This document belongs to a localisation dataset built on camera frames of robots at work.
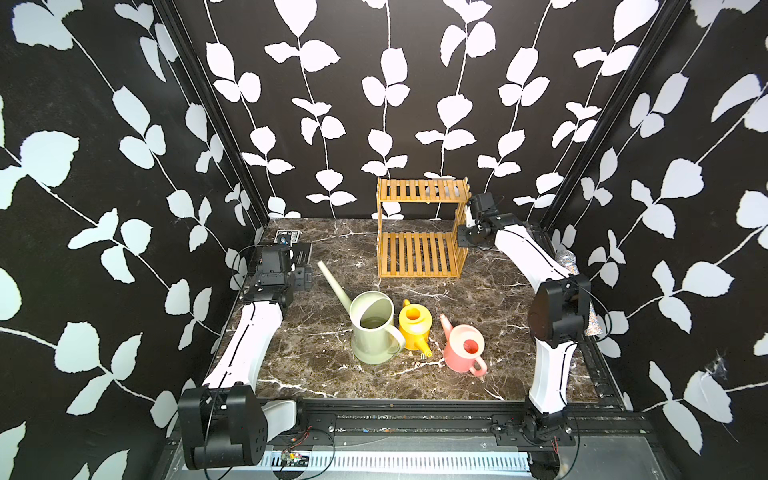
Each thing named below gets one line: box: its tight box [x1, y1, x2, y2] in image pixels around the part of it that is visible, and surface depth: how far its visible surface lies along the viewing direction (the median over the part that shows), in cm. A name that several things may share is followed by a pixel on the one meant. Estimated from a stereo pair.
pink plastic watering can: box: [440, 313, 487, 377], surface depth 80 cm
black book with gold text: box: [292, 242, 313, 265], surface depth 112 cm
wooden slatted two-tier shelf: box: [376, 177, 472, 279], surface depth 109 cm
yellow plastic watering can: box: [398, 299, 433, 358], surface depth 83 cm
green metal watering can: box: [317, 261, 406, 365], surface depth 78 cm
